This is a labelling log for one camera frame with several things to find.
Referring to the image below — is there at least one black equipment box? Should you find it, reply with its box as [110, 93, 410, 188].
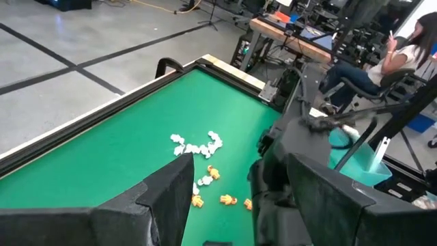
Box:
[375, 170, 427, 202]

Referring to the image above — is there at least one person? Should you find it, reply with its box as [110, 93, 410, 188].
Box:
[319, 12, 437, 115]

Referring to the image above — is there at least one teal plastic bin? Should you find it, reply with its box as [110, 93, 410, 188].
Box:
[327, 126, 393, 187]

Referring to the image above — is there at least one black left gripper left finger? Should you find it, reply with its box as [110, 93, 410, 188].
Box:
[0, 153, 195, 246]

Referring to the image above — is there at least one black frame crossbar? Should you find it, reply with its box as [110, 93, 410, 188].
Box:
[324, 101, 410, 121]

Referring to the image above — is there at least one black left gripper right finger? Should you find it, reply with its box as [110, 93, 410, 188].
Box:
[288, 152, 437, 246]

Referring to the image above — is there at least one black equipment case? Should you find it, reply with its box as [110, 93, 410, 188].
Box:
[33, 0, 93, 12]

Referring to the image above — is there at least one black tripod stand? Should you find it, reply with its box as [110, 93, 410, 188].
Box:
[197, 0, 225, 32]

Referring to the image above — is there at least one green table mat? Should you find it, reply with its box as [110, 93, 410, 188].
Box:
[0, 68, 284, 246]

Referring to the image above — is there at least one black diagonal frame strut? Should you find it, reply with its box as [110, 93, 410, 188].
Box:
[367, 73, 437, 151]

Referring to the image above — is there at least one blue storage box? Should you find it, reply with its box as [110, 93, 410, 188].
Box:
[406, 112, 437, 134]

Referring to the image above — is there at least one grey metal mount plate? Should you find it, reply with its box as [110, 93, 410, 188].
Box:
[259, 80, 279, 103]

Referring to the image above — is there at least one white plastic bracket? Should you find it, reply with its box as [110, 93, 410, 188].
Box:
[371, 136, 392, 168]

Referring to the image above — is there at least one black frame handle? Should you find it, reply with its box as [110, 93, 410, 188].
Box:
[155, 57, 185, 79]

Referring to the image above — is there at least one wooden workbench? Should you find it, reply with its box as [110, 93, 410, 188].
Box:
[249, 16, 334, 72]

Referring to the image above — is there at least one yellow cable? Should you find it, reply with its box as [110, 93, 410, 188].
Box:
[131, 0, 202, 14]

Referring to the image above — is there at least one black aluminium table frame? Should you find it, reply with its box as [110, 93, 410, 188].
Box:
[0, 56, 284, 178]

